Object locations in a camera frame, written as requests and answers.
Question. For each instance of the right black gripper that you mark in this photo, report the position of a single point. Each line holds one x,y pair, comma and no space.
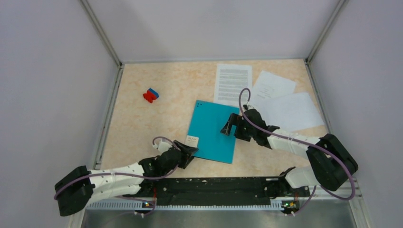
237,120

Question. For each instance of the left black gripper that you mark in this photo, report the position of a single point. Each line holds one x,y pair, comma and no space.
186,158

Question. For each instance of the teal folder black inside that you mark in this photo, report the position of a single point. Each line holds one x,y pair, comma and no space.
204,132

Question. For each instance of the printed text paper sheet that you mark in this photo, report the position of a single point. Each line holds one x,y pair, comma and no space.
230,80

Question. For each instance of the white paper sheet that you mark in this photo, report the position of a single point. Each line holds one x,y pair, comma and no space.
269,85
291,112

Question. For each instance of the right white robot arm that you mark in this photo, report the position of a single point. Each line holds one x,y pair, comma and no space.
331,165

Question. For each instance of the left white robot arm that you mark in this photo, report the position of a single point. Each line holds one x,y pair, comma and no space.
82,186

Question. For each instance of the red blue toy block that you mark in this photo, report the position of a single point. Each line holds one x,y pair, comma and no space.
150,95

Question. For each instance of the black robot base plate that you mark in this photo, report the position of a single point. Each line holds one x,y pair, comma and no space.
221,191

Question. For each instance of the white slotted cable duct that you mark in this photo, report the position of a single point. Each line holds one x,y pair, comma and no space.
120,204

